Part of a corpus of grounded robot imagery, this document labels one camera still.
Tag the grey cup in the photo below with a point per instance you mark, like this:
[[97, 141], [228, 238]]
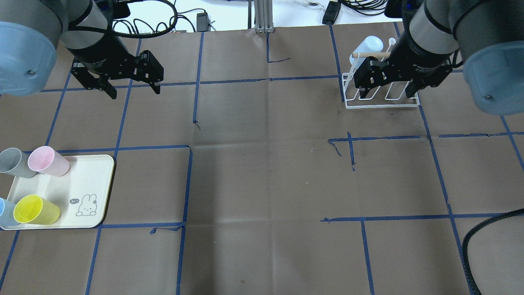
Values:
[[14, 162]]

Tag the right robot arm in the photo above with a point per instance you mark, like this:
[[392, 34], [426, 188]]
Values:
[[488, 34]]

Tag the blue cup on tray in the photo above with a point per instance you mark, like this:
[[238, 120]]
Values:
[[7, 213]]

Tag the cream plastic tray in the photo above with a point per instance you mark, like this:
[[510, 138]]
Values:
[[81, 194]]

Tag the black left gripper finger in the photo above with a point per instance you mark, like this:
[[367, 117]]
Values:
[[89, 82], [146, 68]]

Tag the yellow cup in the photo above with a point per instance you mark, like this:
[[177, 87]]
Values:
[[33, 209]]

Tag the pink cup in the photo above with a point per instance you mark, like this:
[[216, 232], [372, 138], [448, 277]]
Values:
[[48, 161]]

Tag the light blue ikea cup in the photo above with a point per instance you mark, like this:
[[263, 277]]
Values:
[[371, 44]]

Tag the aluminium frame post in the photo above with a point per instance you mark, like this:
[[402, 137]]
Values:
[[263, 16]]

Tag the white wire cup rack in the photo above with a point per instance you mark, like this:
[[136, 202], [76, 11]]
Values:
[[390, 96]]

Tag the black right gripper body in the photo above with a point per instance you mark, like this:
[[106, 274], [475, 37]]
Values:
[[419, 54]]

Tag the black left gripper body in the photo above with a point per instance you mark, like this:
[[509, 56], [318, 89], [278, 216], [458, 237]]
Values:
[[99, 52]]

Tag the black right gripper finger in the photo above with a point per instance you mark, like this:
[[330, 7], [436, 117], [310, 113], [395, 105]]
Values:
[[370, 75], [433, 80]]

